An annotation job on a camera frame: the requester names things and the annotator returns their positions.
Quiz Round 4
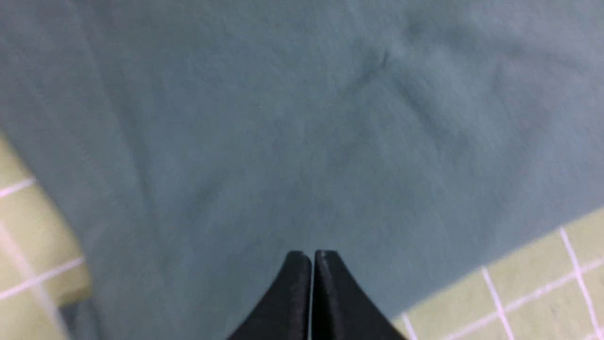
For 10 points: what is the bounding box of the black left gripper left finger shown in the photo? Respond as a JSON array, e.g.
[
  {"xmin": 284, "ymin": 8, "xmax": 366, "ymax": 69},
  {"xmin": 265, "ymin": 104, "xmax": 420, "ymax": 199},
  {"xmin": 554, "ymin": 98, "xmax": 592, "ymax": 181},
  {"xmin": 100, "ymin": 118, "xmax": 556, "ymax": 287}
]
[{"xmin": 229, "ymin": 251, "xmax": 312, "ymax": 340}]

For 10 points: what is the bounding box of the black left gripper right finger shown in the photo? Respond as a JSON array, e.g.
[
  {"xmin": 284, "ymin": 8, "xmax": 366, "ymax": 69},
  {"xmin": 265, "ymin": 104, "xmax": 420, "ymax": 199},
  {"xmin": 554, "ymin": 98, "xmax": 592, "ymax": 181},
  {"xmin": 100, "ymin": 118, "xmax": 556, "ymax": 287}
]
[{"xmin": 313, "ymin": 250, "xmax": 405, "ymax": 340}]

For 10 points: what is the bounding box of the green long-sleeve top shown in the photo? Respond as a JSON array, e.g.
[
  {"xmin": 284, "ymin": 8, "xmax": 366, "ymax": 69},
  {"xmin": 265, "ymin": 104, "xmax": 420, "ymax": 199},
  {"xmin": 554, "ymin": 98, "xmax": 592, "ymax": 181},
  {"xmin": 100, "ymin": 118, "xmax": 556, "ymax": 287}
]
[{"xmin": 1, "ymin": 0, "xmax": 604, "ymax": 340}]

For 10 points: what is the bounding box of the green checkered tablecloth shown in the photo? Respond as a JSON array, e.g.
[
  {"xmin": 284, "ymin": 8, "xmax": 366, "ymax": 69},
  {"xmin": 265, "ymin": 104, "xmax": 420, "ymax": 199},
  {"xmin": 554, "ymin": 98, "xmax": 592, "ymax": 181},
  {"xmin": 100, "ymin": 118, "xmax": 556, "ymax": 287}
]
[{"xmin": 0, "ymin": 137, "xmax": 604, "ymax": 340}]

